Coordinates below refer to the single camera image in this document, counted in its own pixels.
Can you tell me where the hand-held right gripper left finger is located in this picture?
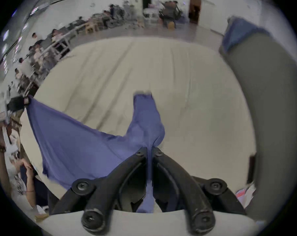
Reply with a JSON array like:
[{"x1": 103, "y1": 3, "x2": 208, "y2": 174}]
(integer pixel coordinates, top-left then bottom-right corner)
[{"x1": 50, "y1": 147, "x2": 149, "y2": 235}]

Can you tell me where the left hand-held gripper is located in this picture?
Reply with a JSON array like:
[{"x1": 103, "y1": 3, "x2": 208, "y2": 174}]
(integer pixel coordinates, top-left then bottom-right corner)
[{"x1": 0, "y1": 92, "x2": 33, "y2": 132}]

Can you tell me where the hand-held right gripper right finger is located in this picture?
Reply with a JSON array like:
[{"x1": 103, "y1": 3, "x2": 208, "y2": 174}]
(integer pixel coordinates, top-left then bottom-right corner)
[{"x1": 152, "y1": 147, "x2": 246, "y2": 235}]

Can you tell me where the blue shirt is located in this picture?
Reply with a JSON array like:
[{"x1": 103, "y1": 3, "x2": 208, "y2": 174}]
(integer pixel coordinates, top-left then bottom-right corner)
[{"x1": 27, "y1": 91, "x2": 167, "y2": 214}]

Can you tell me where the person's left forearm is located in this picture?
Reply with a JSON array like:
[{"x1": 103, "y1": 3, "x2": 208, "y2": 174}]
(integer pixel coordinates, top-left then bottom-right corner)
[{"x1": 0, "y1": 139, "x2": 14, "y2": 199}]

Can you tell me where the group of people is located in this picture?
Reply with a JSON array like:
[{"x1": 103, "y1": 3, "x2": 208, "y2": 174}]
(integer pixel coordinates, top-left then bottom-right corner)
[
  {"x1": 14, "y1": 29, "x2": 73, "y2": 94},
  {"x1": 99, "y1": 0, "x2": 186, "y2": 30}
]

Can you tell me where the row of tables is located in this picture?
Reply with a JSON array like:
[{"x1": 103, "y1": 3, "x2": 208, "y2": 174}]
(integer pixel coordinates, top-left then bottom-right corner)
[{"x1": 23, "y1": 17, "x2": 102, "y2": 93}]

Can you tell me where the grey padded headboard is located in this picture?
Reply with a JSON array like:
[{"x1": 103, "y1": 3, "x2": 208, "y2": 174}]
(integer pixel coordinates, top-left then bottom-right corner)
[{"x1": 218, "y1": 32, "x2": 297, "y2": 223}]

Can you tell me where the blue cloth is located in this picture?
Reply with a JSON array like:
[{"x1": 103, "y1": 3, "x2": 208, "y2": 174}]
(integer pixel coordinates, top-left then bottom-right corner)
[{"x1": 222, "y1": 16, "x2": 271, "y2": 54}]

